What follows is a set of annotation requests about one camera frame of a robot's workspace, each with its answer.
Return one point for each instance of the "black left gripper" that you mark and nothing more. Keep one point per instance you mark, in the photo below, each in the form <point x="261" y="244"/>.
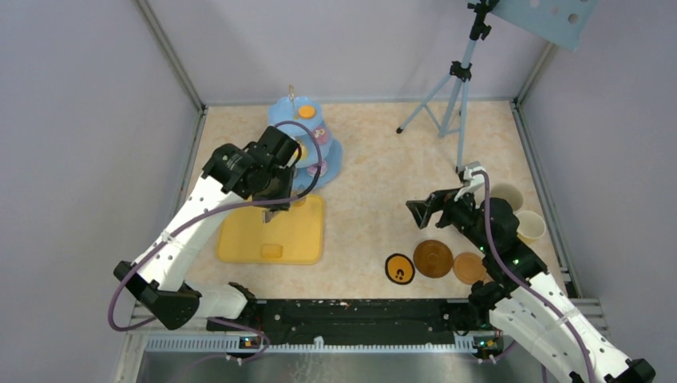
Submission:
<point x="287" y="173"/>

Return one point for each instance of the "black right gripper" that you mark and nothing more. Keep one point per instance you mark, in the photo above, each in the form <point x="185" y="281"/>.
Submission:
<point x="421" y="210"/>

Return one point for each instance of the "yellow serving tray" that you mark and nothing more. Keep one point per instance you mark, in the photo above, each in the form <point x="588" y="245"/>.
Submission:
<point x="299" y="230"/>

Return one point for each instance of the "purple donut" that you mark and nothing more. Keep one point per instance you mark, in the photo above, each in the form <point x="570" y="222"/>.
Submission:
<point x="315" y="169"/>

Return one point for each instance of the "pink flower donut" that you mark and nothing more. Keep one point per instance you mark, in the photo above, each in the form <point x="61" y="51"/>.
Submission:
<point x="322" y="135"/>

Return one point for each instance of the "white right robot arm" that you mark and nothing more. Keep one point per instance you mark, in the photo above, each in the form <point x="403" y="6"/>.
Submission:
<point x="523" y="299"/>

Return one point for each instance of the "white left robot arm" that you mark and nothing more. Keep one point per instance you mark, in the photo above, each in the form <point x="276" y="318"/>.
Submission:
<point x="157" y="278"/>

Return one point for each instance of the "dark brown wooden saucer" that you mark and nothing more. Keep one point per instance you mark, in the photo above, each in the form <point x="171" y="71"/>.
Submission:
<point x="433" y="258"/>

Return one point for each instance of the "light brown wooden coaster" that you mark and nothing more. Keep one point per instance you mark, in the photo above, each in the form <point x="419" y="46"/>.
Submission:
<point x="468" y="268"/>

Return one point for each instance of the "black and yellow round coaster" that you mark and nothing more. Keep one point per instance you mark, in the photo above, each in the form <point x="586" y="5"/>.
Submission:
<point x="399" y="269"/>

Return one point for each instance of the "cream cup rear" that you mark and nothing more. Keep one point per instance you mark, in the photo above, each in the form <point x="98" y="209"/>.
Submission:
<point x="509" y="193"/>

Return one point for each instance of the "cream cup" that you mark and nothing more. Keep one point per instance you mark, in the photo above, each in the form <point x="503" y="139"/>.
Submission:
<point x="531" y="226"/>
<point x="509" y="193"/>

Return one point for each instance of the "light blue tripod stand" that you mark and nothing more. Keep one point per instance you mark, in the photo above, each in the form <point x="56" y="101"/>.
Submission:
<point x="455" y="117"/>

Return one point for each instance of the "cream cup front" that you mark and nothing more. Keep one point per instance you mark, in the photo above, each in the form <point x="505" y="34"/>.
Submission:
<point x="531" y="226"/>

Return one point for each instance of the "blue three-tier cake stand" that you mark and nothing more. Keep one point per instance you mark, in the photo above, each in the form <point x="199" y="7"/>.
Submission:
<point x="284" y="114"/>

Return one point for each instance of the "light blue perforated panel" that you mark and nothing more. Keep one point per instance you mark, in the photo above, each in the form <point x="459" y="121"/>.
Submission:
<point x="559" y="22"/>

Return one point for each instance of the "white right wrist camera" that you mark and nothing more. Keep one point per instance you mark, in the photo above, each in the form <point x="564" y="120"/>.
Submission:
<point x="471" y="174"/>

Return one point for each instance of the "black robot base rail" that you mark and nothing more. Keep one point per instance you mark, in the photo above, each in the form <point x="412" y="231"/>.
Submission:
<point x="453" y="314"/>

